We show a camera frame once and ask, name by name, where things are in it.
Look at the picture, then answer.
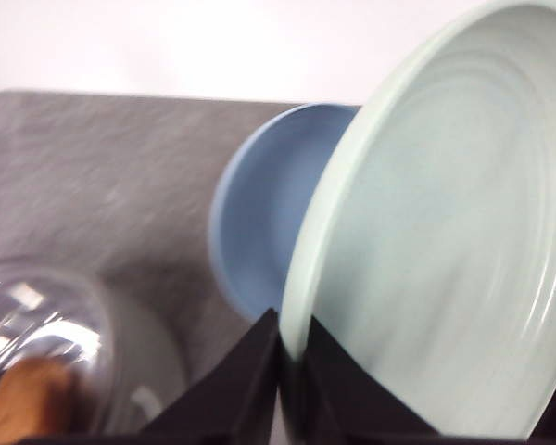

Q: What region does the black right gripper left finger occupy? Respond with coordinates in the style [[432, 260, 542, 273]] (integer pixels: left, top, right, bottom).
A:
[[18, 309, 280, 445]]

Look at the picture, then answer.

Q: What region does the glass steamer lid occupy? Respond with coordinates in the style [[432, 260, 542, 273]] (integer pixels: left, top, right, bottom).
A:
[[0, 258, 122, 438]]

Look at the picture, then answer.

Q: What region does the dark grey table mat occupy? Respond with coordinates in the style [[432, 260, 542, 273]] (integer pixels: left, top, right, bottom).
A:
[[0, 91, 299, 359]]

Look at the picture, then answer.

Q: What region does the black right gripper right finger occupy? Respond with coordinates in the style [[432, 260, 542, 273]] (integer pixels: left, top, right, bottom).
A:
[[282, 315, 556, 445]]

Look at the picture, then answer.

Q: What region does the green electric steamer pot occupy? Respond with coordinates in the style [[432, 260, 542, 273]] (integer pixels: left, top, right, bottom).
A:
[[102, 278, 220, 432]]

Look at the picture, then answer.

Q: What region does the green plate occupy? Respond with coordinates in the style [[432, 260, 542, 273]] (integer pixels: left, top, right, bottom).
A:
[[279, 0, 556, 435]]

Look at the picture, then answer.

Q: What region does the brown potato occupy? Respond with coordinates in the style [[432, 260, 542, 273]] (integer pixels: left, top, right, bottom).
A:
[[0, 355, 77, 439]]

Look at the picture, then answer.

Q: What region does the blue plate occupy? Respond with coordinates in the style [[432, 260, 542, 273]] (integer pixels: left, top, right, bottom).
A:
[[210, 105, 358, 312]]

